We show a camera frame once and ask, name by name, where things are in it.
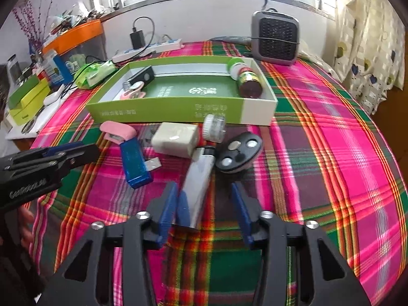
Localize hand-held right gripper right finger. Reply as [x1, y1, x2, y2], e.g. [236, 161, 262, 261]
[230, 182, 372, 306]

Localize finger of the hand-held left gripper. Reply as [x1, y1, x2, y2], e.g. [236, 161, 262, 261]
[57, 144, 101, 168]
[41, 142, 86, 157]

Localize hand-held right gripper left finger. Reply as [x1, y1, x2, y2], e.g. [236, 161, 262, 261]
[38, 180, 179, 306]

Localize silver lighter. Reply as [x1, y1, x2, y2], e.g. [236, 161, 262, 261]
[177, 147, 218, 232]

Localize plain pink clip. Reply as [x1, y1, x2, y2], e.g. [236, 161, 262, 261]
[99, 120, 136, 145]

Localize blue card reader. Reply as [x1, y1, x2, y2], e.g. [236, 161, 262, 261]
[119, 138, 161, 189]

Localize white plug charger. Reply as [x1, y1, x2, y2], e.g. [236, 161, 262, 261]
[151, 122, 200, 158]

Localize pink clip with grey disc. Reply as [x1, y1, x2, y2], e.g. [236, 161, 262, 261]
[119, 81, 147, 100]

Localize small clear jar white cap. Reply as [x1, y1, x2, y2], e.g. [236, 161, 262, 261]
[203, 114, 227, 143]

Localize black rectangular device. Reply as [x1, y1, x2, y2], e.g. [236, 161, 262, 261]
[123, 66, 155, 90]

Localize brown bottle red cap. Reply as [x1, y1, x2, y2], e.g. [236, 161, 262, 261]
[237, 67, 263, 99]

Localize person's left hand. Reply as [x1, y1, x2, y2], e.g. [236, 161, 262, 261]
[17, 207, 35, 250]

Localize white side board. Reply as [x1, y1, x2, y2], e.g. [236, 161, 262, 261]
[5, 84, 80, 141]

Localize yellow cardboard box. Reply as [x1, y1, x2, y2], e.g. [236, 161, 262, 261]
[6, 80, 52, 127]

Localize dark green cardboard box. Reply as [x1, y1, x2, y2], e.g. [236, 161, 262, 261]
[8, 76, 43, 109]

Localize green wet wipes pack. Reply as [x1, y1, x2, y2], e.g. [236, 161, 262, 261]
[75, 60, 120, 90]

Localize blue and white carton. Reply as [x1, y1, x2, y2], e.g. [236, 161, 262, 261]
[43, 49, 75, 86]

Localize pink green plaid blanket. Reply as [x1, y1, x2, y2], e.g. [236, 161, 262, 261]
[30, 40, 408, 306]

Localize glass jar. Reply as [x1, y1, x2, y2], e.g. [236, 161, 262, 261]
[6, 54, 23, 86]

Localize orange-lidded storage container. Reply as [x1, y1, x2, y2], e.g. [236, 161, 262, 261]
[42, 19, 107, 71]

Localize purple flower branches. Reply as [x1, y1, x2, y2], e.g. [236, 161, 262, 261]
[13, 0, 61, 50]

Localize pile of assorted clutter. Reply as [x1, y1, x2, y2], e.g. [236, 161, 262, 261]
[41, 5, 122, 43]

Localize black power adapter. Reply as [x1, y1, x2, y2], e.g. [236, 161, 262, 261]
[130, 30, 145, 50]

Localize white power strip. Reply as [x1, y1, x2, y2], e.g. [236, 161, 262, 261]
[111, 38, 184, 63]

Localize grey floral cloth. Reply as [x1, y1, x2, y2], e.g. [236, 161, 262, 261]
[209, 35, 256, 47]

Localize grey fan heater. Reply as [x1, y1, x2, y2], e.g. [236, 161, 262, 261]
[251, 9, 301, 66]

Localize wooden wardrobe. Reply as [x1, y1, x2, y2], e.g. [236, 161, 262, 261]
[371, 13, 408, 173]

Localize patterned cream curtain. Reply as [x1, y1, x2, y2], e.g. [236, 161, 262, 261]
[331, 0, 405, 115]

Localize black adapter cable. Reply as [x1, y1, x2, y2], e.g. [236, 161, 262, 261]
[132, 17, 156, 47]

